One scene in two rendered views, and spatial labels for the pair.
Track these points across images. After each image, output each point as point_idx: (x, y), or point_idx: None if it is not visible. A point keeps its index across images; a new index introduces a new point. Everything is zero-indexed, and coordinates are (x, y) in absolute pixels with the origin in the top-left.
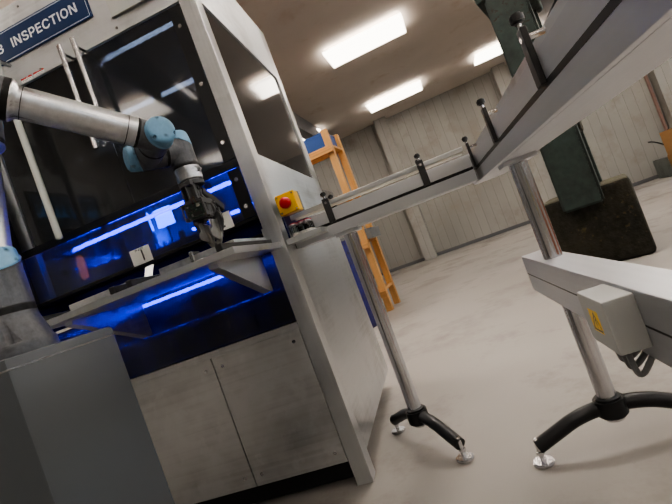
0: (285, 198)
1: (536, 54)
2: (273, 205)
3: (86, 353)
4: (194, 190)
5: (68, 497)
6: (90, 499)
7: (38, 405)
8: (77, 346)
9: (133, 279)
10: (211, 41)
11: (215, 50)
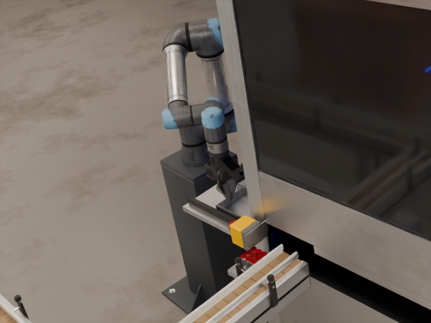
0: (229, 223)
1: None
2: (256, 219)
3: (181, 179)
4: (210, 157)
5: (173, 209)
6: (179, 217)
7: (167, 180)
8: (179, 175)
9: (242, 165)
10: (224, 40)
11: (227, 50)
